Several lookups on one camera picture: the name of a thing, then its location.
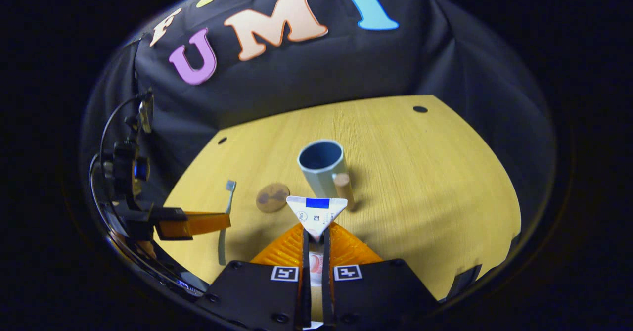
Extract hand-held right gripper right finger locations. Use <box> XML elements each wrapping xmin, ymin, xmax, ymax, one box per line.
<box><xmin>322</xmin><ymin>222</ymin><xmax>441</xmax><ymax>329</ymax></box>

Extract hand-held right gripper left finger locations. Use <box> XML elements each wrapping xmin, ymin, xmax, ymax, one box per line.
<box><xmin>195</xmin><ymin>222</ymin><xmax>311</xmax><ymax>331</ymax></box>

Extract pale green toothbrush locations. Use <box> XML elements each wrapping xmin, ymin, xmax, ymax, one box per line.
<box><xmin>218</xmin><ymin>180</ymin><xmax>237</xmax><ymax>266</ymax></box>

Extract round brown coaster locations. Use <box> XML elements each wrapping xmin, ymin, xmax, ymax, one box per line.
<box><xmin>256</xmin><ymin>183</ymin><xmax>291</xmax><ymax>213</ymax></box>

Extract white toothpaste tube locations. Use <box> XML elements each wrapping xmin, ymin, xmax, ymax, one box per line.
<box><xmin>286</xmin><ymin>195</ymin><xmax>349</xmax><ymax>280</ymax></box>

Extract pale green cup wooden handle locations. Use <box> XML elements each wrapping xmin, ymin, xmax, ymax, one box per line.
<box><xmin>297</xmin><ymin>140</ymin><xmax>356</xmax><ymax>212</ymax></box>

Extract wooden desktop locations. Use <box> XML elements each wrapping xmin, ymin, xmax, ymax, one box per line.
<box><xmin>156</xmin><ymin>95</ymin><xmax>521</xmax><ymax>302</ymax></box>

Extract black backdrop cloth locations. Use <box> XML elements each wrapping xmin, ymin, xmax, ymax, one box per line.
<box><xmin>79</xmin><ymin>0</ymin><xmax>557</xmax><ymax>233</ymax></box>

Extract small black bracket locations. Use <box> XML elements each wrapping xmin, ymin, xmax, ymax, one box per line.
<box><xmin>448</xmin><ymin>264</ymin><xmax>483</xmax><ymax>302</ymax></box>

